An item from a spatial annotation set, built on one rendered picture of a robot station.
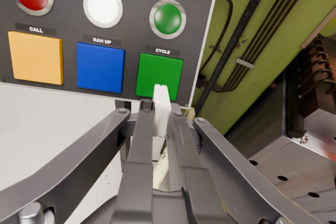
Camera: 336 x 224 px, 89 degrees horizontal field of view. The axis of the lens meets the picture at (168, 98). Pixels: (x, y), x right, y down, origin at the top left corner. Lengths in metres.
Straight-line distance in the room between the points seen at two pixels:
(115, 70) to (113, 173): 1.02
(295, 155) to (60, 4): 0.56
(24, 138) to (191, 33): 1.39
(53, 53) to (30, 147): 1.19
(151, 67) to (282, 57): 0.39
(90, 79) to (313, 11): 0.49
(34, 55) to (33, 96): 1.40
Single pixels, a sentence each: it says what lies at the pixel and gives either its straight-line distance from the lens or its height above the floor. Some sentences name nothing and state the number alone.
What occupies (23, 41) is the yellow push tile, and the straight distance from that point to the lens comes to 0.36.
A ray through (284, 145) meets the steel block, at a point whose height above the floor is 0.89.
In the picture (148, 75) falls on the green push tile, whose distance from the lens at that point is 0.30.
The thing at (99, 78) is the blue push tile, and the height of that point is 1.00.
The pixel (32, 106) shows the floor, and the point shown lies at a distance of 1.68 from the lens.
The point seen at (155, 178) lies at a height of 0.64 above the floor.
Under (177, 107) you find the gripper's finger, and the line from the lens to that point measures 0.17.
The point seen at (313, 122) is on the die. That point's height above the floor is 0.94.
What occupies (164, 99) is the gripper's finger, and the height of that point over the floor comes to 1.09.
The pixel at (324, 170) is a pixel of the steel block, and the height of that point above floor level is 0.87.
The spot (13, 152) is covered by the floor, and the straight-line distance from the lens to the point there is 1.51.
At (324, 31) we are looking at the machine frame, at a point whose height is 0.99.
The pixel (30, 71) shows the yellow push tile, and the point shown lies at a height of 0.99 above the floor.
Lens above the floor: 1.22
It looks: 49 degrees down
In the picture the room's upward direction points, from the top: 15 degrees clockwise
